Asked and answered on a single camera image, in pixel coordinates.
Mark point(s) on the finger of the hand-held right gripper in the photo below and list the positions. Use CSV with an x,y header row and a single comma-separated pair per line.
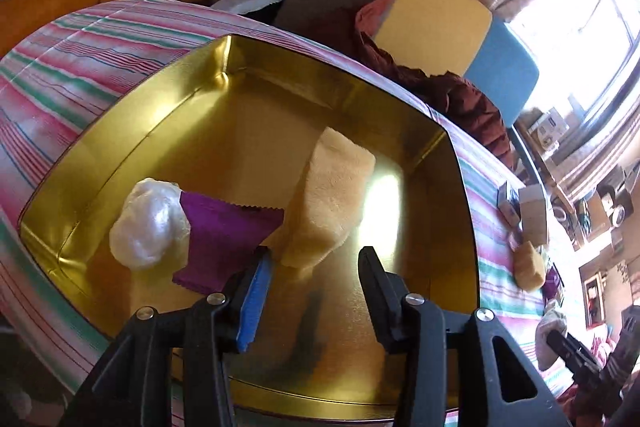
x,y
572,354

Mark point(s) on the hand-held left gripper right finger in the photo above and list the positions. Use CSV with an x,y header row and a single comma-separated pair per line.
x,y
372,287

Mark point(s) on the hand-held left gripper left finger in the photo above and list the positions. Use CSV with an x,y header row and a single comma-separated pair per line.
x,y
256,297

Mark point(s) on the purple fabric swatch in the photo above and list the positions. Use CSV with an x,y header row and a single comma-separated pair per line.
x,y
225,232

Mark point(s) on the beige plush cloth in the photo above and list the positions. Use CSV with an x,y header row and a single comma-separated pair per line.
x,y
325,197

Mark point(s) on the white cardboard box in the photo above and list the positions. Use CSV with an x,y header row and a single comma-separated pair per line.
x,y
534,214

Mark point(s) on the maroon tin box gold interior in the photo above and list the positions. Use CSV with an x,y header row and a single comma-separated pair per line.
x,y
250,117

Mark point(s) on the small purple packet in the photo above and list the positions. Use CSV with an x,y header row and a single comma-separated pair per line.
x,y
552,282

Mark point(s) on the beige sponge piece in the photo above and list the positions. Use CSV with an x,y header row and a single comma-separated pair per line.
x,y
530,264

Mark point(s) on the white crumpled plastic ball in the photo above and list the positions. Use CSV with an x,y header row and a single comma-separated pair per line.
x,y
147,222

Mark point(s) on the black silver speaker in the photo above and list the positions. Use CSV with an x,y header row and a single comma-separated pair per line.
x,y
612,204

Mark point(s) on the blue tissue packet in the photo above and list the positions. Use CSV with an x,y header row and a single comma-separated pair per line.
x,y
507,202

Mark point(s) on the wooden desk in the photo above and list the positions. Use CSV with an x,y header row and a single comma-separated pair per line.
x,y
537,157

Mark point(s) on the maroon jacket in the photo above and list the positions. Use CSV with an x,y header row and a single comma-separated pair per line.
x,y
465,107

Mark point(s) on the white carton on desk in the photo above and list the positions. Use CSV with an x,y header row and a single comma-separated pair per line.
x,y
552,124

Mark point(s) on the grey yellow blue chair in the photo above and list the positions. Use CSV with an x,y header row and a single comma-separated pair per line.
x,y
435,7

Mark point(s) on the striped bedsheet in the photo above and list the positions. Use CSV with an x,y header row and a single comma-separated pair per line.
x,y
75,57

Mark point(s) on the window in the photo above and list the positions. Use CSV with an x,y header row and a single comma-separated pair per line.
x,y
590,17

